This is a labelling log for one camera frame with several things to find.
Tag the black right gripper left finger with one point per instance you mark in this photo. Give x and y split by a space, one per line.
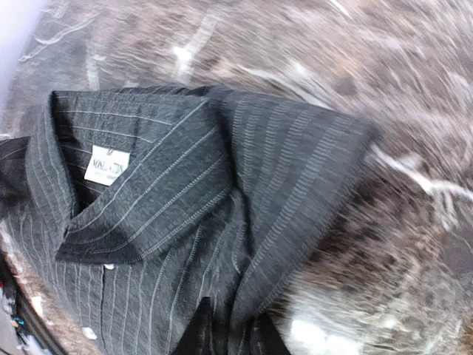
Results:
196 339

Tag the black pinstriped long sleeve shirt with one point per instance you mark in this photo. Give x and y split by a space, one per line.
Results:
134 204

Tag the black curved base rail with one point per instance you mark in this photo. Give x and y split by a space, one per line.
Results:
30 330

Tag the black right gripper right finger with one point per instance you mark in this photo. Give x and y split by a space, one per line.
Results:
266 338

